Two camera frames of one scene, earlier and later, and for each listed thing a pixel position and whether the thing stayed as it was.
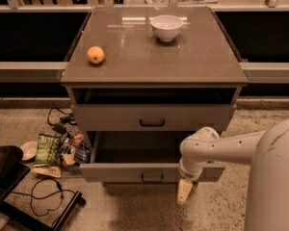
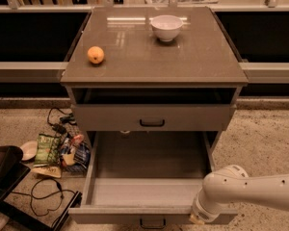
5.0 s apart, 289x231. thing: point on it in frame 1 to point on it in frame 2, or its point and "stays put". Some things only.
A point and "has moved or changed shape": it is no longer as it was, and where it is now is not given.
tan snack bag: x=47 y=170 stays put
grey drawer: x=138 y=157 has moved or changed shape
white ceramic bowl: x=166 y=26 stays put
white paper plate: x=29 y=149 stays put
